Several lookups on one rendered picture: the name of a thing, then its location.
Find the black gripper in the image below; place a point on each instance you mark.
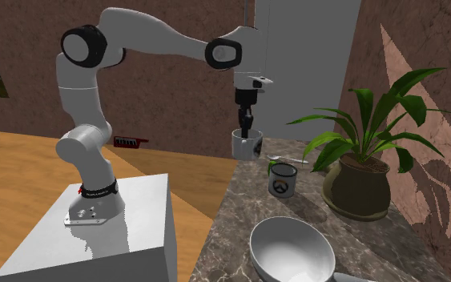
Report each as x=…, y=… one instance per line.
x=246, y=97

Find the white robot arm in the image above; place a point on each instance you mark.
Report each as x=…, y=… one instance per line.
x=80, y=97

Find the white mug with dark print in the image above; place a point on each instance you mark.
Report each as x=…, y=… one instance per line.
x=244, y=150

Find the pale grey door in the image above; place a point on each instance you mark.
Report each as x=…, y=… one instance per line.
x=307, y=58

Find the silver spoon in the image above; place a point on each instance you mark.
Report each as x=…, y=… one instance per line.
x=292, y=159

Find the white mug with orange emblem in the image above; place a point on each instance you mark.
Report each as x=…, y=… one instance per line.
x=283, y=184

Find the red toy keyboard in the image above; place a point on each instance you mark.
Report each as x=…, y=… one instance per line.
x=128, y=141

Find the green plant in brown pot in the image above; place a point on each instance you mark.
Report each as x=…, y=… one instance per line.
x=356, y=191

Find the white bowl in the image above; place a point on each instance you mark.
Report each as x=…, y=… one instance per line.
x=287, y=250

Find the grey robot stand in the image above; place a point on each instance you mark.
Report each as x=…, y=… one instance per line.
x=139, y=218

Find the grey utensil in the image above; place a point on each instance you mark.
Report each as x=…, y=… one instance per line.
x=348, y=278

